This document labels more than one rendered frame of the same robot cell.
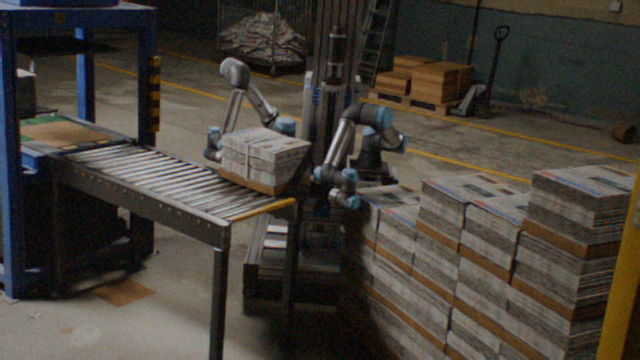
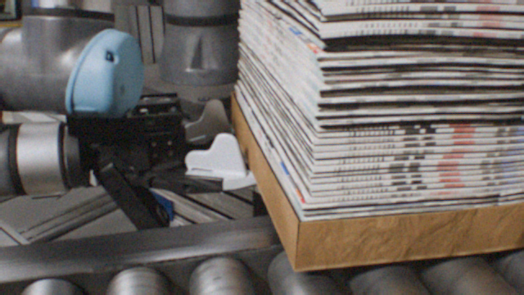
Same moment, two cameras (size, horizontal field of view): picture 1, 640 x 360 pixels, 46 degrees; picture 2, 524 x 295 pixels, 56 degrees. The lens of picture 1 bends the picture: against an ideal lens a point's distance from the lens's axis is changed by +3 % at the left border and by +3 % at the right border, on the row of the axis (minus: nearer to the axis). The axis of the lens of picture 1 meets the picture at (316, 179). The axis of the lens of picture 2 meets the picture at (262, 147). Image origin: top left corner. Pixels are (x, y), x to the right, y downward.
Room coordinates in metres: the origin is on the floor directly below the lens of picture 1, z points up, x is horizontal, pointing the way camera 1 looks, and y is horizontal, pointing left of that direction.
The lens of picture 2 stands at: (3.50, 0.74, 1.05)
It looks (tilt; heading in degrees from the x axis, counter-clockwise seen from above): 25 degrees down; 310
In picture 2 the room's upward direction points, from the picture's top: straight up
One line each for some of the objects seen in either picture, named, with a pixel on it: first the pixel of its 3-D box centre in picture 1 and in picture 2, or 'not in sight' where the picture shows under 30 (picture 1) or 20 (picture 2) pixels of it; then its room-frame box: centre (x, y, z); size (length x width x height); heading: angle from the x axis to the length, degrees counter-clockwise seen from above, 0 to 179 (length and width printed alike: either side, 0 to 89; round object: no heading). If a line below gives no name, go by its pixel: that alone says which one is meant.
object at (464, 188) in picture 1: (474, 187); not in sight; (3.06, -0.68, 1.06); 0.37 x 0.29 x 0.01; 121
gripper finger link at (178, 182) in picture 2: not in sight; (186, 175); (3.86, 0.45, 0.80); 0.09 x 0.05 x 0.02; 25
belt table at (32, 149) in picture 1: (53, 140); not in sight; (4.26, 1.56, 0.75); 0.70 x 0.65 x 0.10; 53
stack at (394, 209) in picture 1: (437, 307); not in sight; (3.19, -0.62, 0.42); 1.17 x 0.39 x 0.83; 31
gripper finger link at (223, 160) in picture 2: not in sight; (229, 160); (3.82, 0.42, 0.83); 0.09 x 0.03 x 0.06; 25
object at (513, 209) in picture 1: (529, 208); not in sight; (2.83, -0.86, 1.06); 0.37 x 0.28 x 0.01; 121
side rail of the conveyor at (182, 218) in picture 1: (129, 197); not in sight; (3.44, 0.90, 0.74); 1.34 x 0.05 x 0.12; 53
